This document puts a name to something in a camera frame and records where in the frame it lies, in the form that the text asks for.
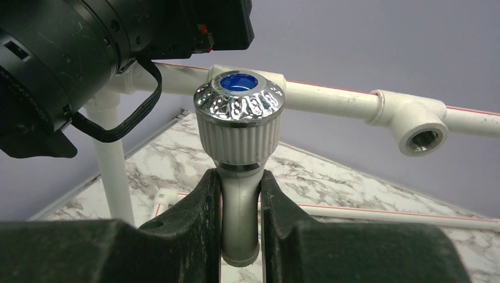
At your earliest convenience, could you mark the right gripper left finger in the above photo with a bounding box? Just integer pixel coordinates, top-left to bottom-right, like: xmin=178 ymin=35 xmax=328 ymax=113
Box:
xmin=1 ymin=169 xmax=221 ymax=282

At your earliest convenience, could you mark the white PVC pipe frame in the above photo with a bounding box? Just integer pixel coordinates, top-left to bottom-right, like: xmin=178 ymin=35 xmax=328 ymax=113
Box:
xmin=84 ymin=60 xmax=500 ymax=231

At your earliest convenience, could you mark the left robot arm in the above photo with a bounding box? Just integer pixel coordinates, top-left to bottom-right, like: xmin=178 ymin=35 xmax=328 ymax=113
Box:
xmin=1 ymin=0 xmax=254 ymax=159

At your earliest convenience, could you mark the white faucet chrome knob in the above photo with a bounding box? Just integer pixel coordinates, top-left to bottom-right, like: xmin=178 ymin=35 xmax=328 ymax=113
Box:
xmin=193 ymin=70 xmax=285 ymax=267

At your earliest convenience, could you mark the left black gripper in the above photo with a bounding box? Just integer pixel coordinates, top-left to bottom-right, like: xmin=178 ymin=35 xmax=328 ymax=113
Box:
xmin=117 ymin=0 xmax=254 ymax=60

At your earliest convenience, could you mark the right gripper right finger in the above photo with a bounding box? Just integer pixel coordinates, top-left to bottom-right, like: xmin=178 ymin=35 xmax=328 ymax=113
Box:
xmin=260 ymin=171 xmax=471 ymax=282

